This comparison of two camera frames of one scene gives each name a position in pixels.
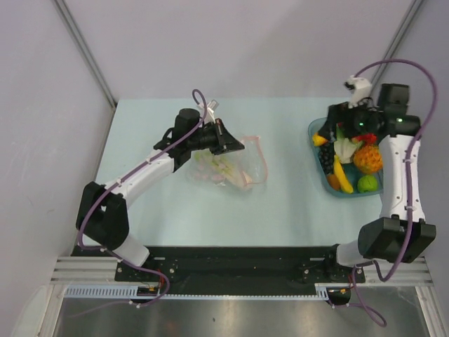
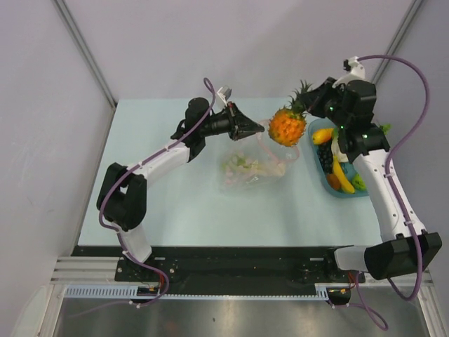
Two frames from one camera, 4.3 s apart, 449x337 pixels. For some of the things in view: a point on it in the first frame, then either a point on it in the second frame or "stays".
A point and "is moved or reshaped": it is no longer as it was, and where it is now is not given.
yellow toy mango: (319, 140) stays
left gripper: (224, 142) to (239, 126)
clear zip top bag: (234, 172) is moved or reshaped
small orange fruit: (333, 182) stays
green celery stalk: (225, 167) to (238, 161)
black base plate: (235, 270) stays
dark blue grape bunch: (326, 153) stays
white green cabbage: (344, 147) stays
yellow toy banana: (342, 175) stays
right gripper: (339, 113) to (313, 100)
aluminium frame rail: (87, 270) stays
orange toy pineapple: (368, 159) is moved or reshaped
